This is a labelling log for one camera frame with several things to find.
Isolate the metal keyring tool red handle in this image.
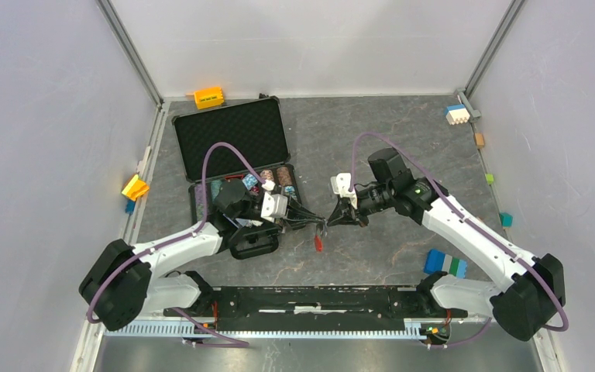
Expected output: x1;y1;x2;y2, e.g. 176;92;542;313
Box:
314;222;325;253

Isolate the black poker chip case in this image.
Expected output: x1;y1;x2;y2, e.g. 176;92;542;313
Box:
172;95;304;253

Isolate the teal small cube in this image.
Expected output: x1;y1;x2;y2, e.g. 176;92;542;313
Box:
499;212;513;228

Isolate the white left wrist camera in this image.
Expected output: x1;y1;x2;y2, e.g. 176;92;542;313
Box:
260;180;288;223

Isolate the blue green white brick stack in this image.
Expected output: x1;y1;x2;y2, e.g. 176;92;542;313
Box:
423;249;468;279

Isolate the blue white toy block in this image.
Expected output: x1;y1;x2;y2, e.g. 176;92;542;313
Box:
445;104;471;126

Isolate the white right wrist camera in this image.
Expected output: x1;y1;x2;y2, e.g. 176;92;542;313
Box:
330;173;356;198

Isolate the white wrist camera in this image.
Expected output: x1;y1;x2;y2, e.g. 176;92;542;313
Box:
260;180;288;223
330;173;356;198

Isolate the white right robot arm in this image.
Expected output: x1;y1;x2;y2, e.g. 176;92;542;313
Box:
327;148;566;341

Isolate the small blue block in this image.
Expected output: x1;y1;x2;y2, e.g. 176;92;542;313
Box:
125;200;136;215

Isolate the brown wooden cube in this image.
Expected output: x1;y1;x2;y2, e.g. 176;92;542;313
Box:
474;133;485;150

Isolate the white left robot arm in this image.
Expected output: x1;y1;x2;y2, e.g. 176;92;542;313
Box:
78;179;325;331

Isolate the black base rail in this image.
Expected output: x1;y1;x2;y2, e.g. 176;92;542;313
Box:
184;285;468;332

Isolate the yellow orange toy block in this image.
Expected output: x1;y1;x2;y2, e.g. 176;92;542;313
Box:
121;174;150;202

